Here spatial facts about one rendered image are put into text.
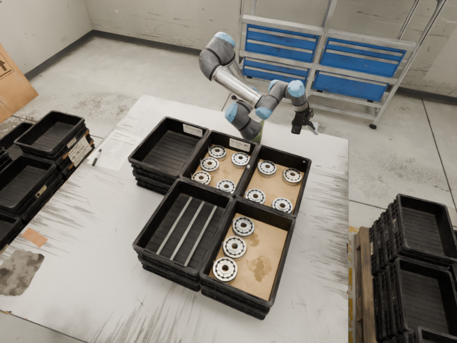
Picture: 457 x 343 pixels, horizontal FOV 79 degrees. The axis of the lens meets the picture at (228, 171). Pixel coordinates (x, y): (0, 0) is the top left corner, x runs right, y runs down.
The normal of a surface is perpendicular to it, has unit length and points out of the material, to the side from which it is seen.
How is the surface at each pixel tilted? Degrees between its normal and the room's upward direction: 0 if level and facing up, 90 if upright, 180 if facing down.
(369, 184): 0
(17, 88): 73
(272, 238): 0
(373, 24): 90
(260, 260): 0
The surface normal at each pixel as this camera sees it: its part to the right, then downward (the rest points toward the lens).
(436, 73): -0.28, 0.72
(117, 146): 0.05, -0.65
